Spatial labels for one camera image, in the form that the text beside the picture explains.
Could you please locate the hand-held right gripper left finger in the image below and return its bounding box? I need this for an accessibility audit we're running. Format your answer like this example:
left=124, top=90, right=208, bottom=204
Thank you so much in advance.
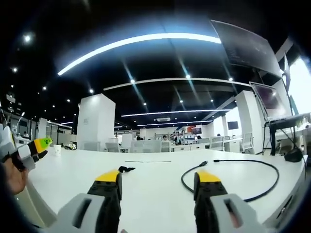
left=57, top=169, right=123, bottom=233

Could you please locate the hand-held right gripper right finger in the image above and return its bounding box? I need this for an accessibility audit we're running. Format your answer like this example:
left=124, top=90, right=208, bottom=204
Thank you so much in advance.
left=193, top=169, right=265, bottom=233

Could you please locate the black Velcro strap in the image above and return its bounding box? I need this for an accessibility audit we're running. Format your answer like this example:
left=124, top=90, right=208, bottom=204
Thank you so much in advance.
left=118, top=166, right=137, bottom=174

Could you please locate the black charging cable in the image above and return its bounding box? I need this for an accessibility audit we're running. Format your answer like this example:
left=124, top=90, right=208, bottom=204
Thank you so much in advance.
left=180, top=159, right=280, bottom=202

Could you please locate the white desk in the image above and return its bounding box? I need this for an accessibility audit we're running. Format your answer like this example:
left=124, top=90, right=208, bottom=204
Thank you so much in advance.
left=14, top=148, right=307, bottom=233

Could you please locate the person's left hand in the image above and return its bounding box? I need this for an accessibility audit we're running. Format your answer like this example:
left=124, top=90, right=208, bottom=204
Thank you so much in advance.
left=0, top=160, right=29, bottom=195

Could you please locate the row of white office chairs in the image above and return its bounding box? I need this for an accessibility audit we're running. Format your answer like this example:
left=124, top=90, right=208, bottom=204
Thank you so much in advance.
left=104, top=132, right=256, bottom=155

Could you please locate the black rounded object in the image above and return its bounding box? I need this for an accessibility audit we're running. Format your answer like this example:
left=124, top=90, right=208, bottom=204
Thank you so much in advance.
left=284, top=148, right=303, bottom=163

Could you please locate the black-legged side table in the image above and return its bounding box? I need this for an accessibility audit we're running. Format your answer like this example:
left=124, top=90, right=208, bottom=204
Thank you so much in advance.
left=264, top=113, right=311, bottom=156

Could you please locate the tilted silver-framed monitor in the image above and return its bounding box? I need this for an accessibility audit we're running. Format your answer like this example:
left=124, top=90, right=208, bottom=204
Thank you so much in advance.
left=249, top=81, right=288, bottom=120

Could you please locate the long curved ceiling light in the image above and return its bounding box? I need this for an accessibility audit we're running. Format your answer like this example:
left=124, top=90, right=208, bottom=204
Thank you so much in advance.
left=57, top=33, right=222, bottom=76

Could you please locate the large dark hanging monitor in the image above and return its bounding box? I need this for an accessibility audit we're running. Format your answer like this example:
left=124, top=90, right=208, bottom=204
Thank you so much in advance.
left=210, top=19, right=284, bottom=79

